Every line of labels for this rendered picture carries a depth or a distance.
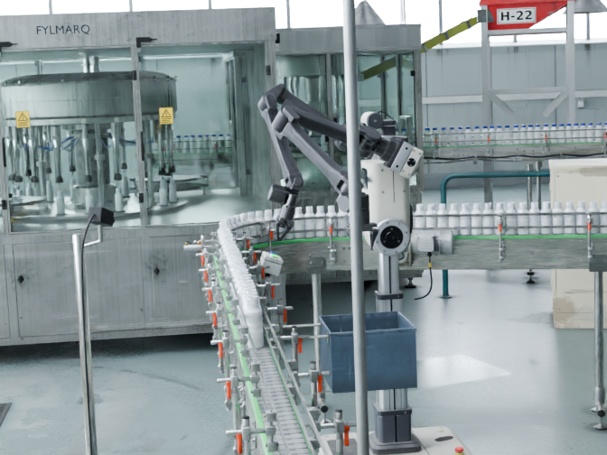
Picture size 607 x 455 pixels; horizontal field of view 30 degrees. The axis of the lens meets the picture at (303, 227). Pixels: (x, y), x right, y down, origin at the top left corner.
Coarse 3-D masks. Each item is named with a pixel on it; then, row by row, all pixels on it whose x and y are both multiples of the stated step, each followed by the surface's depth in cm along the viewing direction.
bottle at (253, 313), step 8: (248, 296) 360; (256, 296) 360; (248, 304) 358; (256, 304) 358; (248, 312) 357; (256, 312) 357; (248, 320) 358; (256, 320) 358; (248, 328) 358; (256, 328) 358; (256, 336) 358; (248, 344) 359; (256, 344) 358
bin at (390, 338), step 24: (384, 312) 434; (312, 336) 406; (336, 336) 401; (384, 336) 403; (408, 336) 404; (336, 360) 402; (384, 360) 404; (408, 360) 405; (336, 384) 403; (384, 384) 405; (408, 384) 406
